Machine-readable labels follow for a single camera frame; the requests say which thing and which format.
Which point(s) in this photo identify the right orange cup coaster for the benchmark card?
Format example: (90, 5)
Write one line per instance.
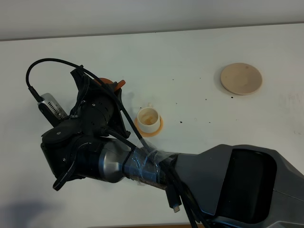
(143, 134)

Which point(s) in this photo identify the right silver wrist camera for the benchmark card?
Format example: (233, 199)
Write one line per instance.
(51, 109)

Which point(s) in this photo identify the beige round teapot coaster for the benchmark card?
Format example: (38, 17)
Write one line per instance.
(241, 79)

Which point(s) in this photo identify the right white teacup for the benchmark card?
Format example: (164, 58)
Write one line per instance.
(148, 119)

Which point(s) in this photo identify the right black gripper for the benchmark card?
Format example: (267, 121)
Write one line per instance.
(73, 149)

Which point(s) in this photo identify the brown clay teapot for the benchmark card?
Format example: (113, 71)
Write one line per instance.
(115, 86)

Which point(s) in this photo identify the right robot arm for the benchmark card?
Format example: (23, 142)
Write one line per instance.
(241, 186)

